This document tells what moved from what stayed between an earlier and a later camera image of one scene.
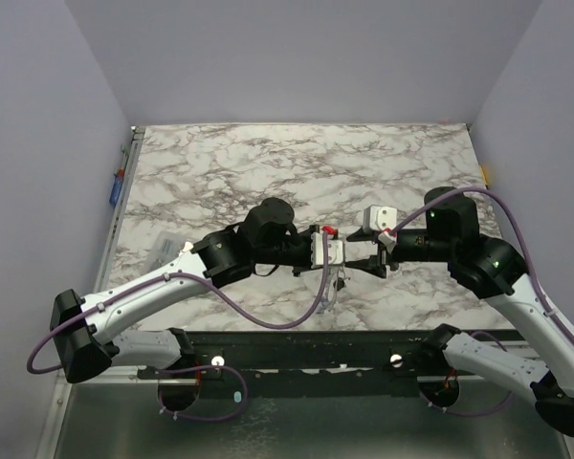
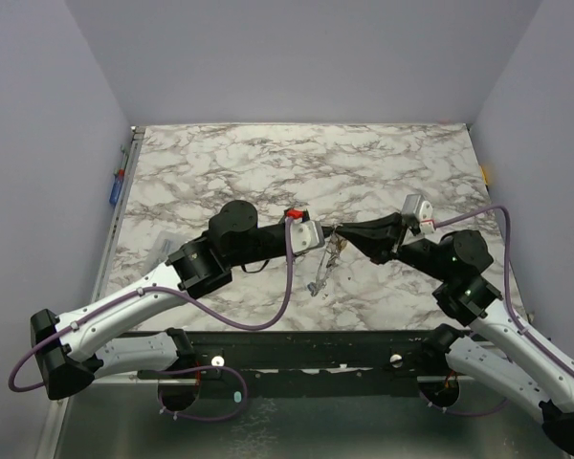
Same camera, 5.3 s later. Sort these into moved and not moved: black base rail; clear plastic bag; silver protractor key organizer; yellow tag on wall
Moved: silver protractor key organizer
Not moved: clear plastic bag; yellow tag on wall; black base rail
